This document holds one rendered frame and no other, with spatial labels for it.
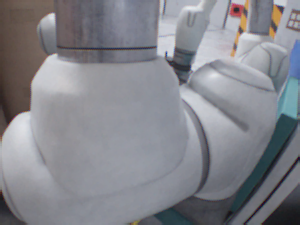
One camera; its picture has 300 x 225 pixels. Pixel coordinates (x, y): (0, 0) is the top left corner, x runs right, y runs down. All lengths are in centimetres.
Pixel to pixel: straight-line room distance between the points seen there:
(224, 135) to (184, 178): 7
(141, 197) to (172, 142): 6
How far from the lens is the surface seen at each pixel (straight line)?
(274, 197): 50
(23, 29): 89
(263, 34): 91
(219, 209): 41
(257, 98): 26
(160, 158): 18
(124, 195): 19
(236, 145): 26
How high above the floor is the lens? 106
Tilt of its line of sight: 32 degrees down
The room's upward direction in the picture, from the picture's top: 9 degrees clockwise
